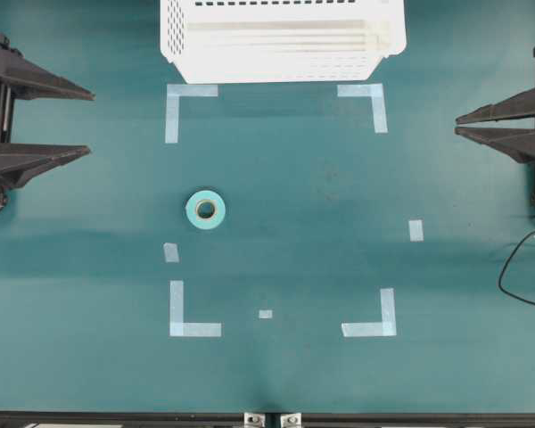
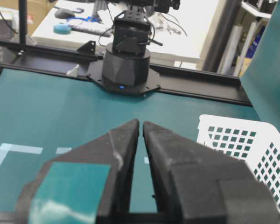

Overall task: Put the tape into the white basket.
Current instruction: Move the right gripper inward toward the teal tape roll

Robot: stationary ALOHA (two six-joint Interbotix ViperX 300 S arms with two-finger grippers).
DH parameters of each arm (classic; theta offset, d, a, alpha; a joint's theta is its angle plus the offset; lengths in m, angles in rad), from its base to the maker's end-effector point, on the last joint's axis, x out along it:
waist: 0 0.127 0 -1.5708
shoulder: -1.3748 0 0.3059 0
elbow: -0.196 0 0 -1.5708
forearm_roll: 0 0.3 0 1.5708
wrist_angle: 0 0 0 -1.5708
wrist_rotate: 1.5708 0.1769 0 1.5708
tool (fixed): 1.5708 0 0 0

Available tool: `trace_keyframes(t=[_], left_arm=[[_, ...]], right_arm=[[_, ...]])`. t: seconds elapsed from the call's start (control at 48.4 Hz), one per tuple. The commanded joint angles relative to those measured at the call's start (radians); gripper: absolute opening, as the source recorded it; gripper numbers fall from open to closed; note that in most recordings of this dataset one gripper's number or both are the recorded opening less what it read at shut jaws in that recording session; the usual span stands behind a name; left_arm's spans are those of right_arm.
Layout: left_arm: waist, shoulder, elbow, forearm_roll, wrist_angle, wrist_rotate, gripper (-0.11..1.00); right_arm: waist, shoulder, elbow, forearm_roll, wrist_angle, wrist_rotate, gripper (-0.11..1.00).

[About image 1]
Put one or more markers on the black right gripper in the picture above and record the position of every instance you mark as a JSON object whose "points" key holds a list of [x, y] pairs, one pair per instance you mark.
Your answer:
{"points": [[518, 144]]}

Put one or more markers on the teal tape roll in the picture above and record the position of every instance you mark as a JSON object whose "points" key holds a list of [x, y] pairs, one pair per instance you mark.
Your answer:
{"points": [[205, 209]]}

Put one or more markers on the white perforated plastic basket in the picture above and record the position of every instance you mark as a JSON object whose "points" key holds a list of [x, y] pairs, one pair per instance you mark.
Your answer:
{"points": [[235, 42]]}

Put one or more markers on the black table edge rail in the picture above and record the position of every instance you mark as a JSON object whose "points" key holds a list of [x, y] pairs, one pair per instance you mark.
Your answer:
{"points": [[193, 419]]}

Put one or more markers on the left metal table bracket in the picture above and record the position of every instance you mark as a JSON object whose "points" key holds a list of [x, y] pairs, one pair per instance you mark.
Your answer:
{"points": [[254, 420]]}

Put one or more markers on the metal table bracket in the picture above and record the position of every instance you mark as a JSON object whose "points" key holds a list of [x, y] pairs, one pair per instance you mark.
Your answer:
{"points": [[293, 420], [254, 420]]}

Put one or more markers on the right metal table bracket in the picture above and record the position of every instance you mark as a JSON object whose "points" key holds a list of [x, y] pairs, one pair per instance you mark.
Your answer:
{"points": [[293, 420]]}

